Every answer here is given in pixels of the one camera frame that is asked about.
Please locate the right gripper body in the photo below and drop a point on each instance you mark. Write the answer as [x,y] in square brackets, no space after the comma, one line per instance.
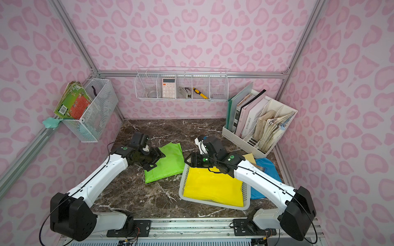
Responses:
[195,160]

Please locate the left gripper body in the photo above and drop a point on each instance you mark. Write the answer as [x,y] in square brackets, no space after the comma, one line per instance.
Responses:
[150,159]

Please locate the golden yellow raincoat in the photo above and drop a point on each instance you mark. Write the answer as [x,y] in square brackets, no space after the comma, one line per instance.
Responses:
[210,185]

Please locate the green raincoat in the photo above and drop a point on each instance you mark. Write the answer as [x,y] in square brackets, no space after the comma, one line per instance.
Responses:
[172,164]

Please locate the white plastic basket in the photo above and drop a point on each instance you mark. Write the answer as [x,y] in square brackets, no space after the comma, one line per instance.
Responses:
[246,189]

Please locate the blue raincoat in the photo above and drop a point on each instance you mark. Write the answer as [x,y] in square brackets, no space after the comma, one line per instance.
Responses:
[269,169]

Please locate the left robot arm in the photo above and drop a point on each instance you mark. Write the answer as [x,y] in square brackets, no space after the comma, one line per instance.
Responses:
[70,213]

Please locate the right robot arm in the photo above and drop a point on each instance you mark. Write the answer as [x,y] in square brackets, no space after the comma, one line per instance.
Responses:
[295,210]

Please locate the yellow sticky note pad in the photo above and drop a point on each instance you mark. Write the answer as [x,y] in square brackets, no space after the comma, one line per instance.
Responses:
[249,157]

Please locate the pink binder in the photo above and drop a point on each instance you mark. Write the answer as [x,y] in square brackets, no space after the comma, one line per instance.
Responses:
[248,110]

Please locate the green folder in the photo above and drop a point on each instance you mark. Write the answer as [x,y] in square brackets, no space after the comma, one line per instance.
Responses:
[232,105]

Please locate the yellow utility knife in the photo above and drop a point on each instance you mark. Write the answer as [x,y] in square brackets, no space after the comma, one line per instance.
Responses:
[200,93]

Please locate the pink calculator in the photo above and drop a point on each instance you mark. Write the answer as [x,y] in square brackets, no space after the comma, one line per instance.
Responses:
[168,88]

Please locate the white file organizer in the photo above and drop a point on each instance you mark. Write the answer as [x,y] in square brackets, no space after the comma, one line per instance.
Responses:
[271,125]

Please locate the silver stapler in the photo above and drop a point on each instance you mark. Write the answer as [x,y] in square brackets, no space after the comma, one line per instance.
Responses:
[185,92]

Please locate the green and red booklet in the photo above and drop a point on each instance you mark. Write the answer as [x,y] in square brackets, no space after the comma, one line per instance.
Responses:
[74,102]

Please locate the white mesh wall basket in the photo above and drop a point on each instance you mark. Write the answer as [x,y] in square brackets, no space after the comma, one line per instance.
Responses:
[92,123]

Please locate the white wire wall shelf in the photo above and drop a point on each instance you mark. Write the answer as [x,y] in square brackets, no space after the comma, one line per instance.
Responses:
[214,84]

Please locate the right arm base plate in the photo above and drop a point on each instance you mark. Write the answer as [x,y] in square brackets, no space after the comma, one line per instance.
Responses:
[246,227]

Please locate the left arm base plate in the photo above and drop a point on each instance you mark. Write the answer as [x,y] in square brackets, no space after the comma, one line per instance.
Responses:
[141,229]

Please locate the mint green wall hook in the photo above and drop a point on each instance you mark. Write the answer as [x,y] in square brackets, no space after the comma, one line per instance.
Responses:
[52,123]

